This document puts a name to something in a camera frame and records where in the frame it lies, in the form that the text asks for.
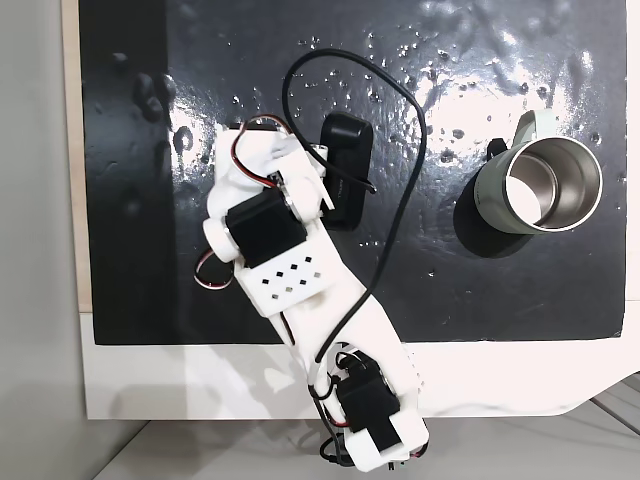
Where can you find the black table mat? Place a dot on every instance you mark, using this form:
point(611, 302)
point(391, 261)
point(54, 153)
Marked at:
point(450, 280)

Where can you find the black oval camera box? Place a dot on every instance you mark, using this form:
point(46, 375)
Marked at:
point(347, 150)

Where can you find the pale green steel mug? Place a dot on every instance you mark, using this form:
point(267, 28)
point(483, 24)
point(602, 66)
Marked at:
point(550, 185)

